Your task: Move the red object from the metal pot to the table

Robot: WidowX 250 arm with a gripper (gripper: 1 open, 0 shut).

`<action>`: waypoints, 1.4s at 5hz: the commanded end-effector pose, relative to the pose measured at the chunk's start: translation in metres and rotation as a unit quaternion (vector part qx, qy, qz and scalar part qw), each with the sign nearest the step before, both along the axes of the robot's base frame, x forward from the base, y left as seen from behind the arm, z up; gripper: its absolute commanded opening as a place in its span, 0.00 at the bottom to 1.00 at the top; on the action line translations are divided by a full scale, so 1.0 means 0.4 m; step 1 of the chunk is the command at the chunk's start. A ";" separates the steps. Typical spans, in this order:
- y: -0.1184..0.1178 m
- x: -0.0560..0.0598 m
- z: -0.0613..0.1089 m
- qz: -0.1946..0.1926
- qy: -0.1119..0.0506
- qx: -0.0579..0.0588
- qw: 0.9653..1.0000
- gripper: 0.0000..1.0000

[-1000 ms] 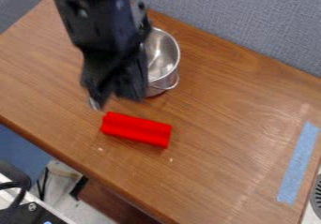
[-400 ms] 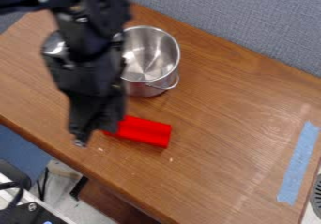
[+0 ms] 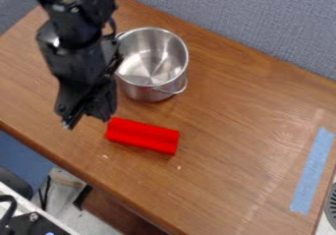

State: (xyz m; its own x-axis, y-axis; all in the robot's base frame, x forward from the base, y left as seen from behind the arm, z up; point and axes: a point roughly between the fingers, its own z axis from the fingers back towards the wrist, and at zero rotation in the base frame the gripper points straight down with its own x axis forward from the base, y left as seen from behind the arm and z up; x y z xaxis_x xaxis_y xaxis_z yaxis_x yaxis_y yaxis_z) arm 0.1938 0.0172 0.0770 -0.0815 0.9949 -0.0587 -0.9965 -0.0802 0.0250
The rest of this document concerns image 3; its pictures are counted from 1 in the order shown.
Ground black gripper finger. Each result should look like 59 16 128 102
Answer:
85 79 117 122
53 79 92 130

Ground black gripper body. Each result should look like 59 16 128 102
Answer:
36 22 124 87

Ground red rectangular block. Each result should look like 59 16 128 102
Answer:
105 117 180 155

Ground silver metal pot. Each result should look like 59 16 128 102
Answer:
115 27 189 102

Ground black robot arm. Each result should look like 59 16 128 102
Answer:
36 0 124 130

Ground black chair base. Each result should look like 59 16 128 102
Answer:
0 167 33 200

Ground blue tape strip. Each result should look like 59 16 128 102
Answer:
291 128 336 216

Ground grey round vent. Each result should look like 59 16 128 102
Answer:
324 183 336 231

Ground black device with cable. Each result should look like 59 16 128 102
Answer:
0 195 71 235

